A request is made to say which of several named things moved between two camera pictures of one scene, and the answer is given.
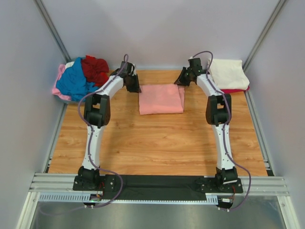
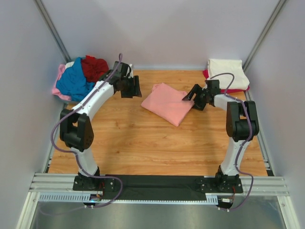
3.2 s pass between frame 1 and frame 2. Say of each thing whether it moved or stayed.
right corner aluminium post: stayed
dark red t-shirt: stayed
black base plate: stayed
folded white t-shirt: stayed
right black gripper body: moved
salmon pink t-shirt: moved
